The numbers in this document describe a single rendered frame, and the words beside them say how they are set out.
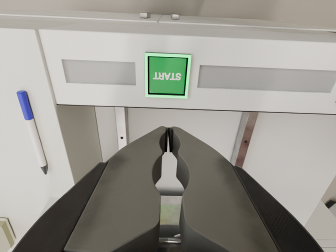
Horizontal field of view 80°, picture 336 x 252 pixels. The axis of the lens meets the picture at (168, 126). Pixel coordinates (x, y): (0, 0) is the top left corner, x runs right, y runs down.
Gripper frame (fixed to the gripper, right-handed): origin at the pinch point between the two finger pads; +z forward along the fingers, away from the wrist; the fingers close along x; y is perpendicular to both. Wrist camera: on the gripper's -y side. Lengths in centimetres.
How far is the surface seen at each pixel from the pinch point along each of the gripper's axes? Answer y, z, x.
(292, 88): 2.0, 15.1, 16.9
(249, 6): -10, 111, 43
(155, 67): -0.3, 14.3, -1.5
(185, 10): -7, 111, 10
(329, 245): 59, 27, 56
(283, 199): 39, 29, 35
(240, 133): 16.6, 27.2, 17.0
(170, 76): 0.8, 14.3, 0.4
